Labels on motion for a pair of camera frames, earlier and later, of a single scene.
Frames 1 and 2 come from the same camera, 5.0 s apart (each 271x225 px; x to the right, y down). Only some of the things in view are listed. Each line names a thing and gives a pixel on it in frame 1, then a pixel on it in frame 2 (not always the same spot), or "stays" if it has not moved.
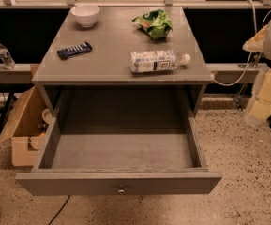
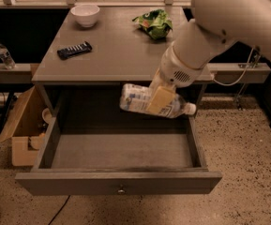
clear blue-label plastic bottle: (156, 62) -> (135, 97)
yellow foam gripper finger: (268, 93) -> (174, 71)
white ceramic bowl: (85, 15) stays
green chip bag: (155, 22) stays
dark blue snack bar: (74, 51) stays
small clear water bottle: (5, 56) stays
